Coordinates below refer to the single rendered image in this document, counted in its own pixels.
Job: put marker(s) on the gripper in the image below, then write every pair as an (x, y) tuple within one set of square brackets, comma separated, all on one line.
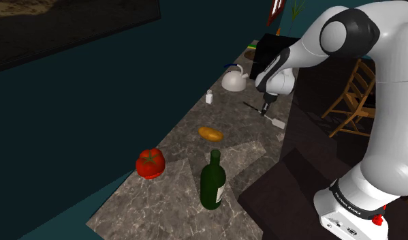
[(266, 105)]

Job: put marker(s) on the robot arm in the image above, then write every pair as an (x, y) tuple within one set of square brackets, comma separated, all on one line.
[(389, 99)]

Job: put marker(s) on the white kettle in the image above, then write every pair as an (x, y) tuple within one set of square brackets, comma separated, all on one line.
[(234, 81)]

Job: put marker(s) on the black box appliance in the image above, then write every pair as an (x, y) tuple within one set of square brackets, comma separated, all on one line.
[(270, 53)]

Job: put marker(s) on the white salt shaker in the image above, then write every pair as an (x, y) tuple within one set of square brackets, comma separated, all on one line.
[(209, 97)]

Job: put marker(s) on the yellow-brown potato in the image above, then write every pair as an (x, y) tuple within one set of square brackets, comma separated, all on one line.
[(210, 134)]

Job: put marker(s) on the wooden chair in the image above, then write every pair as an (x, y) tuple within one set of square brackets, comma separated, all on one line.
[(353, 99)]

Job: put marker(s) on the dark green wine bottle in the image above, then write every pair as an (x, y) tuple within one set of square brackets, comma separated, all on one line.
[(212, 182)]

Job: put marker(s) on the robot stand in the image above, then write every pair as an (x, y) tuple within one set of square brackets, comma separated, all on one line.
[(290, 199)]

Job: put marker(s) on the green potted plant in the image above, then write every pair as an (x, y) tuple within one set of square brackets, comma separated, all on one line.
[(295, 13)]

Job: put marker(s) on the red tomato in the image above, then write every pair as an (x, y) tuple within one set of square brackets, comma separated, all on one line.
[(150, 163)]

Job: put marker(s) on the red framed wall picture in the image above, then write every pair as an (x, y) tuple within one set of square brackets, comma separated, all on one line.
[(274, 10)]

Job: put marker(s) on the dark framed wall picture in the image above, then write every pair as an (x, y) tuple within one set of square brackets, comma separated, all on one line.
[(57, 26)]

